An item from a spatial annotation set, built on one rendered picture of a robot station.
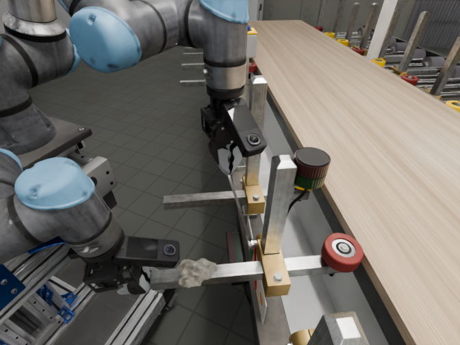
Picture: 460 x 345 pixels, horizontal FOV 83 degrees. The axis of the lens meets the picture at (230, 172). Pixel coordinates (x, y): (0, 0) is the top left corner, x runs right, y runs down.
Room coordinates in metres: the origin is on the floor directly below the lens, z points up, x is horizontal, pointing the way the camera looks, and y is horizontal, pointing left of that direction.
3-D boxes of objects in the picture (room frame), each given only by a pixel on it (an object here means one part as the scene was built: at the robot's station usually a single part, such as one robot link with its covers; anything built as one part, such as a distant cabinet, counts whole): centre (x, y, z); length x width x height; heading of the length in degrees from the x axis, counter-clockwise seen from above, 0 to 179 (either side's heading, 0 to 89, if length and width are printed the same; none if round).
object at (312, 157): (0.35, -0.14, 1.02); 0.06 x 0.06 x 0.22; 6
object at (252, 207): (0.57, -0.07, 0.83); 0.13 x 0.06 x 0.05; 6
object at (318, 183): (0.35, -0.14, 1.09); 0.06 x 0.06 x 0.02
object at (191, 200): (0.55, -0.02, 0.82); 0.43 x 0.03 x 0.04; 96
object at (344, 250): (0.32, -0.24, 0.85); 0.08 x 0.08 x 0.11
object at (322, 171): (0.35, -0.14, 1.11); 0.06 x 0.06 x 0.02
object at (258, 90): (0.60, -0.07, 0.93); 0.03 x 0.03 x 0.48; 6
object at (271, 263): (0.33, -0.10, 0.84); 0.13 x 0.06 x 0.05; 6
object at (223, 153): (0.48, 0.02, 1.03); 0.06 x 0.03 x 0.09; 26
